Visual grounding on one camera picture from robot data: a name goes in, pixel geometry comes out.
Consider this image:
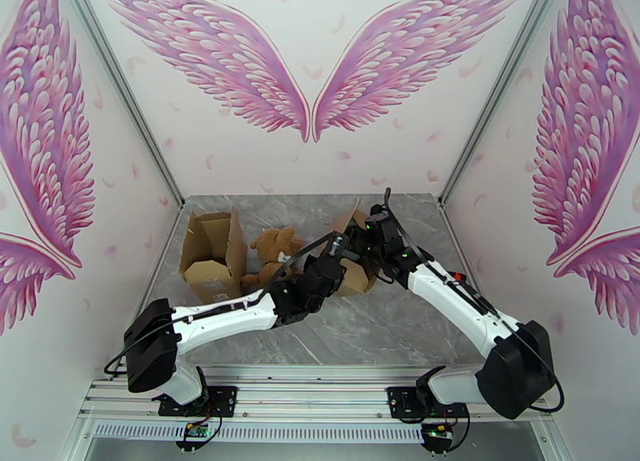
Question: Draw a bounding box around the large brown cardboard box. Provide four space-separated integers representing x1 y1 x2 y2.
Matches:
327 198 379 298

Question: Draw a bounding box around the white slotted cable duct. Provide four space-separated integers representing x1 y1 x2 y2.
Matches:
94 420 426 444

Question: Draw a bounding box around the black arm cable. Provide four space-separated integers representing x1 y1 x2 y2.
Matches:
382 188 565 415
102 231 346 375

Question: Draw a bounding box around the aluminium corner post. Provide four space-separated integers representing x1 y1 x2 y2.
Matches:
438 0 572 211
54 0 187 210

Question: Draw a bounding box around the brown teddy bear plush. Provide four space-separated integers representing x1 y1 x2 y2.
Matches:
239 226 306 290

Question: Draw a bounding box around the small brown cardboard box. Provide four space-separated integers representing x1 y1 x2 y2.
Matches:
178 206 250 306

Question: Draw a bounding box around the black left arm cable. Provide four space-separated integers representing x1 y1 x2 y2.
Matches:
102 231 346 375

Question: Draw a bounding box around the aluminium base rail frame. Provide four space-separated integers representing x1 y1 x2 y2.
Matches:
74 364 558 461

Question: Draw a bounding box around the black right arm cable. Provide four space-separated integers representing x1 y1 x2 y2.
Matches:
382 188 565 415

